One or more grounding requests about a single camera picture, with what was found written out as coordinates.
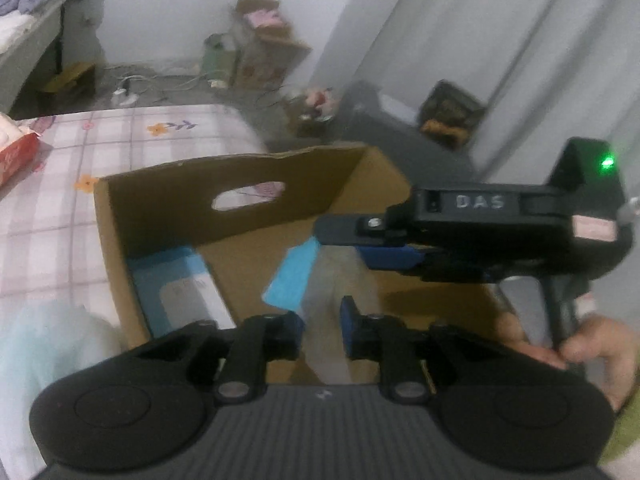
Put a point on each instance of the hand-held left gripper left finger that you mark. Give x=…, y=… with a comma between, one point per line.
x=294, y=329

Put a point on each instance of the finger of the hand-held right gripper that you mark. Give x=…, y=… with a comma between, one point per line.
x=390, y=259
x=350, y=227

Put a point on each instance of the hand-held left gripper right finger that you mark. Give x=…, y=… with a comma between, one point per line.
x=348, y=321

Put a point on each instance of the light blue clear packet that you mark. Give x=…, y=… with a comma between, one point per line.
x=292, y=277

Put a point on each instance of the brown cardboard box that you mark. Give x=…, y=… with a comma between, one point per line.
x=175, y=195

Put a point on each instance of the person's right hand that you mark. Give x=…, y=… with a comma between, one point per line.
x=602, y=345

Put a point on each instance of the dark grey case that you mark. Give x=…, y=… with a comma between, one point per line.
x=380, y=130

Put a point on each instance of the dark storage box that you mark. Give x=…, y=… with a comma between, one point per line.
x=450, y=110

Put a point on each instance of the pink plush toy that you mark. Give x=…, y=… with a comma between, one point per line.
x=320, y=100

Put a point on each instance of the blue and white packet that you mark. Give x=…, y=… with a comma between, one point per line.
x=170, y=285

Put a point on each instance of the white curtain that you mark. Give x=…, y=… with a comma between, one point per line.
x=500, y=35

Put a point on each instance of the small cardboard box pink contents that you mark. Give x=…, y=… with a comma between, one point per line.
x=260, y=60

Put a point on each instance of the green bag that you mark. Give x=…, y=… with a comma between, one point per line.
x=219, y=57

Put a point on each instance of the plaid floral bed sheet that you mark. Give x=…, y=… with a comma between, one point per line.
x=150, y=145

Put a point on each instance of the white plastic bag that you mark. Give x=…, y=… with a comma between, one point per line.
x=50, y=345

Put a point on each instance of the yellow-brown low stool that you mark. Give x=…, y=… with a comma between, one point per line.
x=70, y=77

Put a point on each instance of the red tissue pack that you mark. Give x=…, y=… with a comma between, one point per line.
x=17, y=152

